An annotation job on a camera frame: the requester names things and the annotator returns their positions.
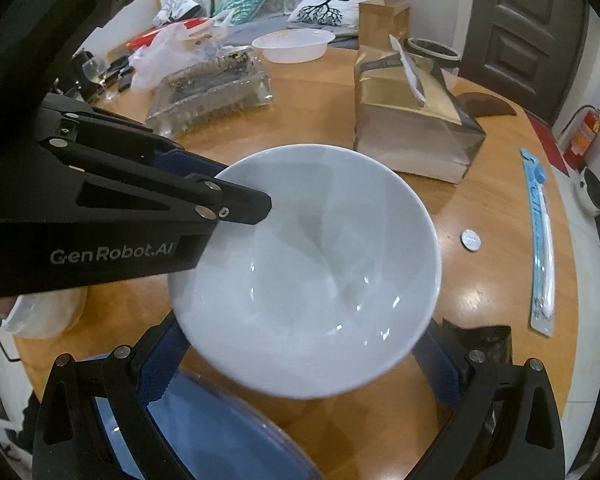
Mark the golden tissue box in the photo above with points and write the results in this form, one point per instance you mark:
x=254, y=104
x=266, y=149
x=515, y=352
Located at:
x=410, y=120

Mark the cream bowl with black mark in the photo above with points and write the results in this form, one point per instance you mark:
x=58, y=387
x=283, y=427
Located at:
x=45, y=312

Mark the grey trash bin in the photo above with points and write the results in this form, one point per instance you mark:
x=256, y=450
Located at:
x=435, y=52

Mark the white disposable bowl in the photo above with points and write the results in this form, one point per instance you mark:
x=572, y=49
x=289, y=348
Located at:
x=292, y=45

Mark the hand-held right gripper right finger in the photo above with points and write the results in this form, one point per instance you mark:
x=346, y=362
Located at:
x=442, y=375

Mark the red doormat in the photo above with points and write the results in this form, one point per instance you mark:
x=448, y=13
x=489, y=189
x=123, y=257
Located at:
x=547, y=140

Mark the clear plastic bag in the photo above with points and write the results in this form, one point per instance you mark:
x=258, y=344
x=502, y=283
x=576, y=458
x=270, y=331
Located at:
x=165, y=57

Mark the wine glass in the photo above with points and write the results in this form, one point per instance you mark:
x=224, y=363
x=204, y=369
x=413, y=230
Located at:
x=92, y=67

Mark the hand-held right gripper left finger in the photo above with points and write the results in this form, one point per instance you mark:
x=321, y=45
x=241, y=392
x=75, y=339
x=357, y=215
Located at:
x=152, y=370

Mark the silver coin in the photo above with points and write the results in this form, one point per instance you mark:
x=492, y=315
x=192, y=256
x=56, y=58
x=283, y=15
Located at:
x=470, y=239

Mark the dark brown door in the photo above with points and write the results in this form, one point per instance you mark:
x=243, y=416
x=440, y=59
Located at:
x=520, y=35

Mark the dark foil packet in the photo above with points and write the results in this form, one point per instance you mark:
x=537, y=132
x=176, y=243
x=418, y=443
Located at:
x=482, y=337

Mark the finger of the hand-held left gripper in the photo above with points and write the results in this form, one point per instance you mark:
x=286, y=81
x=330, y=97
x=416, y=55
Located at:
x=240, y=205
x=190, y=165

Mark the white pillow with black tree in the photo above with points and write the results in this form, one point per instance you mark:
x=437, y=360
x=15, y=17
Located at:
x=332, y=5

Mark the grey tree print pillow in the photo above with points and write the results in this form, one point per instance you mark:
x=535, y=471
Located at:
x=177, y=12

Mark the glass ashtray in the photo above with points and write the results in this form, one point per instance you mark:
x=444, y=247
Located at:
x=210, y=90

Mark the blue plate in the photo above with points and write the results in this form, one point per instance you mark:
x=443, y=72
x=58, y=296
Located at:
x=205, y=435

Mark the packaged blue toothbrush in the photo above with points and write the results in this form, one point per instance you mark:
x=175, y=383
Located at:
x=540, y=240

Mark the white ceramic bowl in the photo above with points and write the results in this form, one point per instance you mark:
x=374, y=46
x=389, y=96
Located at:
x=305, y=270

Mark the dark wooden comb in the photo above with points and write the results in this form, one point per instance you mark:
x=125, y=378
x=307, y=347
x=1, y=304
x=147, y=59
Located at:
x=485, y=106

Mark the red fire extinguisher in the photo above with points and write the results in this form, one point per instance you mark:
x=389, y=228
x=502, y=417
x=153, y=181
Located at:
x=585, y=135

